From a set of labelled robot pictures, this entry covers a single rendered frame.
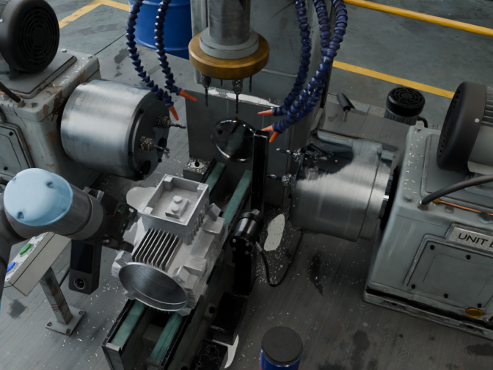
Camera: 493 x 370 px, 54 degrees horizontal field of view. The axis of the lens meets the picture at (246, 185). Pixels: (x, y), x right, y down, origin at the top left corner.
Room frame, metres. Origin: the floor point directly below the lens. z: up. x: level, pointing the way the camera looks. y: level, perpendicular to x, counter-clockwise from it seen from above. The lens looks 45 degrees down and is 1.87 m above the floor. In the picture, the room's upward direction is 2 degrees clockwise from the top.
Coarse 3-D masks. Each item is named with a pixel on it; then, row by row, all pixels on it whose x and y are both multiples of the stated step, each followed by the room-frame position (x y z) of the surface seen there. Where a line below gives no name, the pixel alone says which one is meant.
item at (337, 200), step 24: (312, 144) 0.85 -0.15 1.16; (336, 144) 0.85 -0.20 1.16; (360, 144) 0.86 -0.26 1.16; (312, 168) 0.79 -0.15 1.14; (336, 168) 0.79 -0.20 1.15; (360, 168) 0.79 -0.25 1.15; (384, 168) 0.79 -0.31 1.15; (312, 192) 0.76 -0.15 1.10; (336, 192) 0.75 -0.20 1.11; (360, 192) 0.74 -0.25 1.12; (384, 192) 0.74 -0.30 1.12; (288, 216) 0.80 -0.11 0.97; (312, 216) 0.74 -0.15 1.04; (336, 216) 0.72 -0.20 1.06; (360, 216) 0.71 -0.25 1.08
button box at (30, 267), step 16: (32, 240) 0.63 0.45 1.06; (48, 240) 0.61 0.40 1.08; (64, 240) 0.63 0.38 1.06; (16, 256) 0.59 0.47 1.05; (32, 256) 0.57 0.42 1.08; (48, 256) 0.58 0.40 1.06; (16, 272) 0.53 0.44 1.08; (32, 272) 0.54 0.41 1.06; (16, 288) 0.50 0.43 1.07; (32, 288) 0.52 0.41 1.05
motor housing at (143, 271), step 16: (224, 224) 0.70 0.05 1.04; (144, 240) 0.61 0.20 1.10; (160, 240) 0.60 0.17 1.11; (176, 240) 0.61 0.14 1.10; (192, 240) 0.63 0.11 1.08; (208, 240) 0.64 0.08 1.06; (224, 240) 0.69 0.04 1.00; (144, 256) 0.57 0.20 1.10; (160, 256) 0.56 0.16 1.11; (176, 256) 0.58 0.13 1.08; (208, 256) 0.61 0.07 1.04; (112, 272) 0.58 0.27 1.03; (128, 272) 0.60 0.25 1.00; (144, 272) 0.62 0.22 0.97; (160, 272) 0.63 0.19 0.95; (208, 272) 0.59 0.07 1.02; (128, 288) 0.57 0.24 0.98; (144, 288) 0.59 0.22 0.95; (160, 288) 0.60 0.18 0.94; (176, 288) 0.60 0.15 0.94; (192, 288) 0.53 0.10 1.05; (160, 304) 0.56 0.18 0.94; (176, 304) 0.55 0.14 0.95; (192, 304) 0.53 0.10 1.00
